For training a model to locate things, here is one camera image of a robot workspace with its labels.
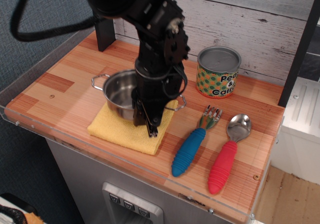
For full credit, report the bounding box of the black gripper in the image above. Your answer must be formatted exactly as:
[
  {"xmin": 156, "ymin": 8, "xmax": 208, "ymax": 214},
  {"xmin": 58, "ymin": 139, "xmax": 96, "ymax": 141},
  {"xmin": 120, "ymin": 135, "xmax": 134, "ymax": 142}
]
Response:
[{"xmin": 131, "ymin": 63, "xmax": 188, "ymax": 138}]

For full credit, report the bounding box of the small stainless steel pot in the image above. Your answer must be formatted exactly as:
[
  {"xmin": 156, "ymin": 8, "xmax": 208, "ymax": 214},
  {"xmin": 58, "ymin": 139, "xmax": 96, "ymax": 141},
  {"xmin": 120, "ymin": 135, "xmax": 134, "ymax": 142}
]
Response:
[{"xmin": 91, "ymin": 69, "xmax": 186, "ymax": 121}]

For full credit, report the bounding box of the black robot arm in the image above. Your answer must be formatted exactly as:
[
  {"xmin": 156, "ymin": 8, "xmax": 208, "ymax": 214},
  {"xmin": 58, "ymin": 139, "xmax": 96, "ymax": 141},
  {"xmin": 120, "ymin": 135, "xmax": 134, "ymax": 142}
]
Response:
[{"xmin": 87, "ymin": 0, "xmax": 190, "ymax": 137}]

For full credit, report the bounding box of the yellow folded towel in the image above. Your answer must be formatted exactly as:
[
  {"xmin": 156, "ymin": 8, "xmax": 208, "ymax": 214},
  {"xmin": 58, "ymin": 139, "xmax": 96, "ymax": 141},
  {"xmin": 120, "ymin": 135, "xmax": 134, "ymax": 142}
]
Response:
[{"xmin": 87, "ymin": 104, "xmax": 174, "ymax": 156}]

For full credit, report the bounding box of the grey dispenser panel with buttons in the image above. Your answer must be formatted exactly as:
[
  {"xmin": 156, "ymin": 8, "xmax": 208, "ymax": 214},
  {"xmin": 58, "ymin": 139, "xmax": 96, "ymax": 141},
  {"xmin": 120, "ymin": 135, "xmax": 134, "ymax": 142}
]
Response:
[{"xmin": 102, "ymin": 182, "xmax": 164, "ymax": 224}]

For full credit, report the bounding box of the peas and carrots toy can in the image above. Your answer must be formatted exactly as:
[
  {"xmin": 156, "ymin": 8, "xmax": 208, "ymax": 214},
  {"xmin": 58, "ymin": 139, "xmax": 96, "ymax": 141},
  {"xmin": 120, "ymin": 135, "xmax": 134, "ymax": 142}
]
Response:
[{"xmin": 196, "ymin": 46, "xmax": 242, "ymax": 99}]

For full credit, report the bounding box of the clear acrylic table guard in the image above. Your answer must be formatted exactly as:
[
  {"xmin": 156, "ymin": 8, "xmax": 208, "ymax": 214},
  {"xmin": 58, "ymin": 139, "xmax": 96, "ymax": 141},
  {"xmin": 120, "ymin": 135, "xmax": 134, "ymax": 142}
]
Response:
[{"xmin": 0, "ymin": 32, "xmax": 284, "ymax": 224}]

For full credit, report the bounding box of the orange plush object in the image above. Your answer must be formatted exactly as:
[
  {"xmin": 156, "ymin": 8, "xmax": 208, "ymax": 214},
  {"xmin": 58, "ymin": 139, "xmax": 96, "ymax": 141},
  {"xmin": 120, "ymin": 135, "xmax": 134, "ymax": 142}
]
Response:
[{"xmin": 24, "ymin": 212, "xmax": 44, "ymax": 224}]

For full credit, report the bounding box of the white cabinet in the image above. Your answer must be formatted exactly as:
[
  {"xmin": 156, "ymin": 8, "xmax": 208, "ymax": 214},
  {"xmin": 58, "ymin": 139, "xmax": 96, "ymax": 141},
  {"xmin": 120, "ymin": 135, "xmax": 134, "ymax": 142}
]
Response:
[{"xmin": 270, "ymin": 77, "xmax": 320, "ymax": 184}]

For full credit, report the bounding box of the fork with blue handle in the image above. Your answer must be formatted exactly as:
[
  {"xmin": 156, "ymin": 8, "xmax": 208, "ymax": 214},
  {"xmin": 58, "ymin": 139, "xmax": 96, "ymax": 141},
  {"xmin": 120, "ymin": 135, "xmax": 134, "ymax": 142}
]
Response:
[{"xmin": 171, "ymin": 105, "xmax": 223, "ymax": 177}]

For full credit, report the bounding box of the spoon with red handle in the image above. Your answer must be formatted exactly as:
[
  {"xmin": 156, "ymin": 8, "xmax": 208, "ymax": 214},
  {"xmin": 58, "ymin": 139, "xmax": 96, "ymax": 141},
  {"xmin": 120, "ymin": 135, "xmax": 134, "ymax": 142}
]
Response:
[{"xmin": 207, "ymin": 113, "xmax": 252, "ymax": 194}]

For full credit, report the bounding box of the black vertical post left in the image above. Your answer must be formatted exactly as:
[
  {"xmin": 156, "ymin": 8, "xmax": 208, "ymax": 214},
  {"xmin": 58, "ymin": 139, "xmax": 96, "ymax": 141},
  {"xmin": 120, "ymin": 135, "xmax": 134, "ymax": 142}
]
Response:
[{"xmin": 94, "ymin": 19, "xmax": 116, "ymax": 52}]

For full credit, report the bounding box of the black vertical post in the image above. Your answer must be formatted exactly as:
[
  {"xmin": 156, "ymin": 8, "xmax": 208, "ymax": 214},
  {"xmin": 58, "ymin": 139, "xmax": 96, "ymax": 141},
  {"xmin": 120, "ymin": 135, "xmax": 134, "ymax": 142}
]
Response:
[
  {"xmin": 277, "ymin": 0, "xmax": 320, "ymax": 108},
  {"xmin": 94, "ymin": 19, "xmax": 116, "ymax": 52}
]

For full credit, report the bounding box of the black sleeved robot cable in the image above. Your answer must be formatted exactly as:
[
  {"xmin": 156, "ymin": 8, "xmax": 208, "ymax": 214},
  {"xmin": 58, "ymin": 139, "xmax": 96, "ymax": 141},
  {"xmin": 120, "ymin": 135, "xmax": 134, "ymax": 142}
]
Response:
[{"xmin": 9, "ymin": 0, "xmax": 101, "ymax": 43}]

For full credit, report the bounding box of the black vertical post right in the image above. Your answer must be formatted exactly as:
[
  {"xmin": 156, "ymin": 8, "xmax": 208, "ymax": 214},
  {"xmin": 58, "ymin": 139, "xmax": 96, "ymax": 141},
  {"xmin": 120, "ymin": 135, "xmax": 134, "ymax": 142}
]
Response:
[{"xmin": 277, "ymin": 0, "xmax": 320, "ymax": 108}]

